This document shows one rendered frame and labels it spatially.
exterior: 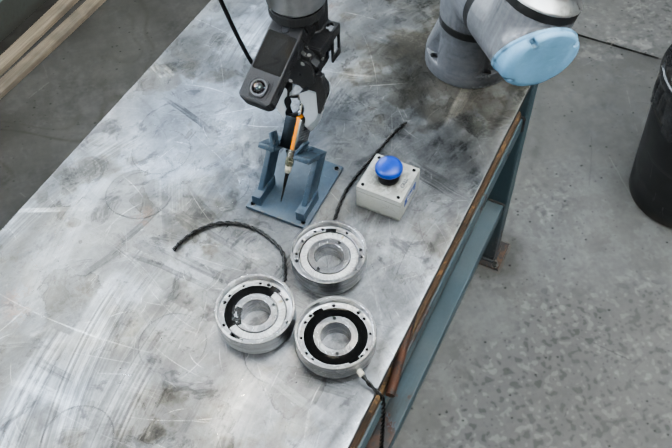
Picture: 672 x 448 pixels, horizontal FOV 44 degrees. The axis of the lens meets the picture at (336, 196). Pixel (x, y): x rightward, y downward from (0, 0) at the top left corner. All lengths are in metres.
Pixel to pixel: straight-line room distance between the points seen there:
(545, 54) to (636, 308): 1.08
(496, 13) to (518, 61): 0.08
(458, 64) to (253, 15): 0.40
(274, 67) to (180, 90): 0.40
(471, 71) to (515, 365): 0.86
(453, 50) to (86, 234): 0.64
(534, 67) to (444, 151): 0.20
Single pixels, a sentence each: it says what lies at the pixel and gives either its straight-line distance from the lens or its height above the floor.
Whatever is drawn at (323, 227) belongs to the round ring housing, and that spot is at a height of 0.83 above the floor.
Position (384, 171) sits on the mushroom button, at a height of 0.87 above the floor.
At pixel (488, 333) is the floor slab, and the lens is 2.05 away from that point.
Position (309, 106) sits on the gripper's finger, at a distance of 1.13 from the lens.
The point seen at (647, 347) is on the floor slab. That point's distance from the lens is 2.12.
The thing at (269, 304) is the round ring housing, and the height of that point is 0.83.
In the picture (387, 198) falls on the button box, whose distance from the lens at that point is 1.18.
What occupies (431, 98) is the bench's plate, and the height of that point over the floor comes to 0.80.
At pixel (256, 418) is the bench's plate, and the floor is 0.80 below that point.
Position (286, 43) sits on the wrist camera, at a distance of 1.05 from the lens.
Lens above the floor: 1.78
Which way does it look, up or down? 52 degrees down
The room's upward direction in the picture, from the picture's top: 2 degrees counter-clockwise
